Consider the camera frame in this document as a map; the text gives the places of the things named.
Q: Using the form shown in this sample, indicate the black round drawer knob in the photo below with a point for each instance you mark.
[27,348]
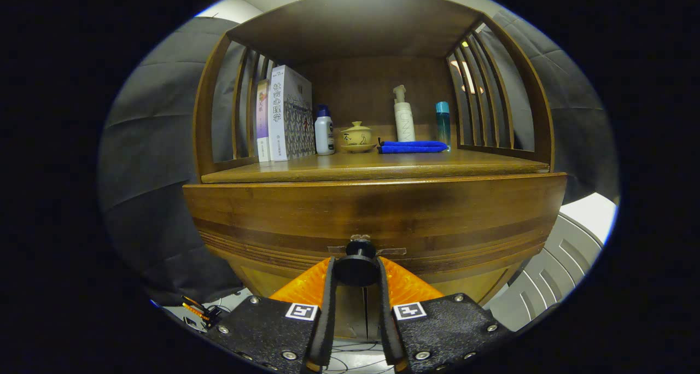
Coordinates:
[356,267]

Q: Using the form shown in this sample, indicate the thin purple book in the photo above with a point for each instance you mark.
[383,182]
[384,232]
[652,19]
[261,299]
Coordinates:
[263,122]

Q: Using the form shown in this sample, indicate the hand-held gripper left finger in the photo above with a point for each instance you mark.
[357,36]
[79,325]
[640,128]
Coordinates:
[329,308]

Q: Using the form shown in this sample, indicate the brown wooden cabinet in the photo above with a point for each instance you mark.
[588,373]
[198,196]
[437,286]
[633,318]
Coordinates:
[355,24]

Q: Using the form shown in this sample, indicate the clear blue bottle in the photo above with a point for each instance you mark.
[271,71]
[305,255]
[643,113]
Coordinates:
[443,125]

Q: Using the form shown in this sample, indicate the brown wooden countertop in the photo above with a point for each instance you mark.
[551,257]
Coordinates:
[383,166]

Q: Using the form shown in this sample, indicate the brown wooden drawer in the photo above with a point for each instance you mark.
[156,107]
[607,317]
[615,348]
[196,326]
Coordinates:
[383,210]

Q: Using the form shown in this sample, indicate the black backdrop cloth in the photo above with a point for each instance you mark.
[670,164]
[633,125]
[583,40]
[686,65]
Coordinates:
[158,171]

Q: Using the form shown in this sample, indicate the orange and black tool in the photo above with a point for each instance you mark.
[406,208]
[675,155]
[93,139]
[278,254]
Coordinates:
[199,311]

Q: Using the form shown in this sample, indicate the thick white patterned book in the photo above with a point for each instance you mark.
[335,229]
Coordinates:
[287,117]

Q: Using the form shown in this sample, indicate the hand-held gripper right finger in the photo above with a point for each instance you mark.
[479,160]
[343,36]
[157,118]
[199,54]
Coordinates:
[384,319]

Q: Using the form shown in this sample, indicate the beige lidded teacup with saucer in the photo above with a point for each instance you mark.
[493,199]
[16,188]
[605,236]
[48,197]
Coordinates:
[357,136]

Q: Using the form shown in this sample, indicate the white grey side cabinet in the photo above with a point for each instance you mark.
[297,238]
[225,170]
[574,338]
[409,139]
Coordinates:
[547,275]

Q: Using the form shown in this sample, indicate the blue folded cloth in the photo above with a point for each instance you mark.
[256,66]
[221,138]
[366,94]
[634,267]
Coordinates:
[413,146]

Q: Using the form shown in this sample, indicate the white bottle with blue cap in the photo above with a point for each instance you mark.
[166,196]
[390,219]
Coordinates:
[324,133]

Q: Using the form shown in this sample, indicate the white pump bottle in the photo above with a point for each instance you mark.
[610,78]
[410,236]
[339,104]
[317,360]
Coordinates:
[404,122]

